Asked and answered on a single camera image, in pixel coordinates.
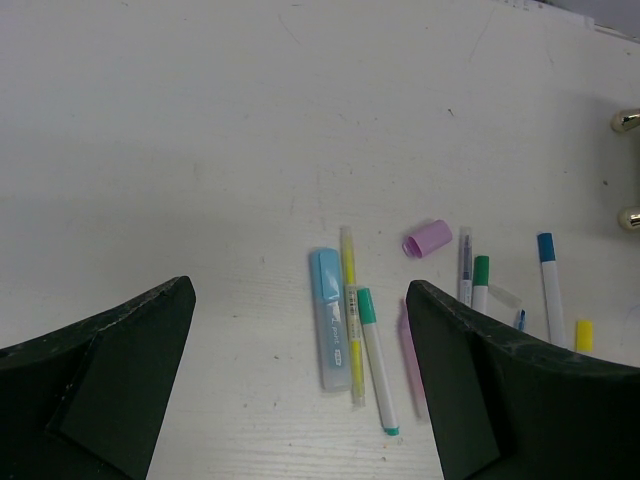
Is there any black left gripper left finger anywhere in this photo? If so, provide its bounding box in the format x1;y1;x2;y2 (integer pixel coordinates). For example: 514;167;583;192
1;276;195;479

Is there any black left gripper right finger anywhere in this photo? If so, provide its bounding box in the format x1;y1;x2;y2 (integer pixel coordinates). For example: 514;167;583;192
406;280;639;479

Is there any teal cap white marker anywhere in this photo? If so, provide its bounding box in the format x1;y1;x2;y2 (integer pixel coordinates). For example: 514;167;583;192
357;288;400;436

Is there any yellow cap white marker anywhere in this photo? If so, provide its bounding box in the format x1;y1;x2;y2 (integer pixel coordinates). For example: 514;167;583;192
575;320;594;353

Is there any green cap white marker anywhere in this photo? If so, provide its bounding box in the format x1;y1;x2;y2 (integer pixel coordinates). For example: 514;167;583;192
472;255;490;314

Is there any blue cap white marker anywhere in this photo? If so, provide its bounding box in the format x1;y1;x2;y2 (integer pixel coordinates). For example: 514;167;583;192
537;232;567;348

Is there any pink highlighter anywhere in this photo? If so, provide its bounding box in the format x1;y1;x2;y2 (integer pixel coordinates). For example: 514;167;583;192
398;300;430;422

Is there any clear light blue pen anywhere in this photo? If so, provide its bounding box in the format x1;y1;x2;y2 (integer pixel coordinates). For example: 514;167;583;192
515;309;526;331

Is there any clear dark blue pen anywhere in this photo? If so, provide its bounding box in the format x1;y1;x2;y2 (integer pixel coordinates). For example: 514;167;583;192
458;227;473;307

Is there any purple highlighter cap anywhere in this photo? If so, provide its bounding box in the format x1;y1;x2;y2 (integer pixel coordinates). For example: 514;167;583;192
402;219;453;258

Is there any thin yellow pen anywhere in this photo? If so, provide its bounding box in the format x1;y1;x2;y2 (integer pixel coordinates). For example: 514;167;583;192
340;226;365;408

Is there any blue highlighter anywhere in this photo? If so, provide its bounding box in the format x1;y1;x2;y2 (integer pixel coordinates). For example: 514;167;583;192
309;248;352;392

